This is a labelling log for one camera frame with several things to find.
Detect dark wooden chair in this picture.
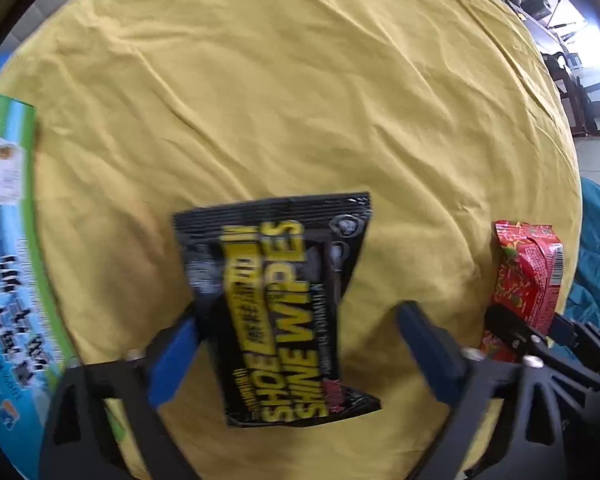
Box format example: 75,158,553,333
543,53,600,139

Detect yellow table cloth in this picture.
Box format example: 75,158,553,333
0,0,582,479

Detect cardboard box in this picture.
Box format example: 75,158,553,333
0,94,74,479

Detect red snack packet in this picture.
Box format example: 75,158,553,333
491,220,564,336

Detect black yellow shoe wipes pack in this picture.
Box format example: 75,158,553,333
173,192,381,428

